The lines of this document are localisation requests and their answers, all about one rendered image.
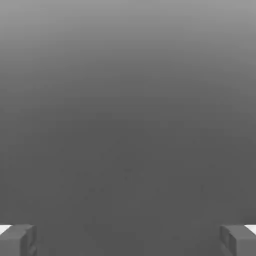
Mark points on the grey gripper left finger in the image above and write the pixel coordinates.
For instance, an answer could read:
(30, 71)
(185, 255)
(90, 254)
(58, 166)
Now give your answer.
(14, 242)

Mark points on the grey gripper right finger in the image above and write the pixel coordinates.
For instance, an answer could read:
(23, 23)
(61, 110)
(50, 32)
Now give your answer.
(243, 242)

